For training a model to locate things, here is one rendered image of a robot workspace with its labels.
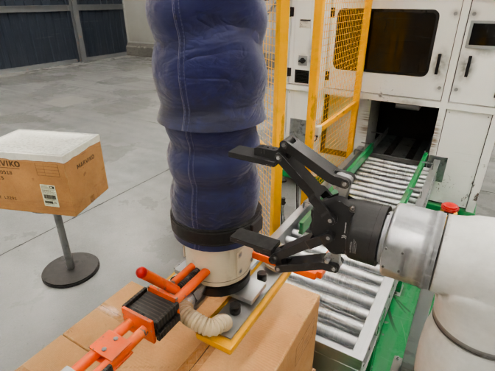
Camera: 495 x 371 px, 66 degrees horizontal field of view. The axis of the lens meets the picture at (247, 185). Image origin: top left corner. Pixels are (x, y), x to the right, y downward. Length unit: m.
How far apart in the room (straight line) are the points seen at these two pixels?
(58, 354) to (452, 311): 1.59
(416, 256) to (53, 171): 2.26
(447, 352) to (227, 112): 0.52
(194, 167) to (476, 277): 0.55
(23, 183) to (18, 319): 0.87
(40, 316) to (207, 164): 2.25
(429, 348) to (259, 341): 0.72
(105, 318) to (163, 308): 1.07
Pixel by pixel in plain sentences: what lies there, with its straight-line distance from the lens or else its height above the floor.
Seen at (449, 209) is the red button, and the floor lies 1.03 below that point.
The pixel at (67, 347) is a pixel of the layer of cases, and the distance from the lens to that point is 1.85.
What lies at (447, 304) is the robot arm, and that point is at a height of 1.54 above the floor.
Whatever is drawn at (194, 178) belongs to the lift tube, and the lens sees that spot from 0.81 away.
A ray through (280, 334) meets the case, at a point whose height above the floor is 0.94.
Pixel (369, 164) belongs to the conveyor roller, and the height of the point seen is 0.55.
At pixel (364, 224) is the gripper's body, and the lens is 0.46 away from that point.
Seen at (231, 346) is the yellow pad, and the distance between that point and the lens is 0.94.
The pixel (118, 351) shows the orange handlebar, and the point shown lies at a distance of 0.81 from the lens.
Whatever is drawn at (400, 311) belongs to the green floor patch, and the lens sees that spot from 2.80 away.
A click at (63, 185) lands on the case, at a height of 0.84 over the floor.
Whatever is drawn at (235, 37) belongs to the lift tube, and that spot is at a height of 1.77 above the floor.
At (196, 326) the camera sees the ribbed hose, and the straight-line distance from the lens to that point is 0.91.
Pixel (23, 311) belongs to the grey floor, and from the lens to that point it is 2.99.
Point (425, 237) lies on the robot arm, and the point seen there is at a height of 1.61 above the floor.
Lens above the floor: 1.83
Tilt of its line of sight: 26 degrees down
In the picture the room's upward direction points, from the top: straight up
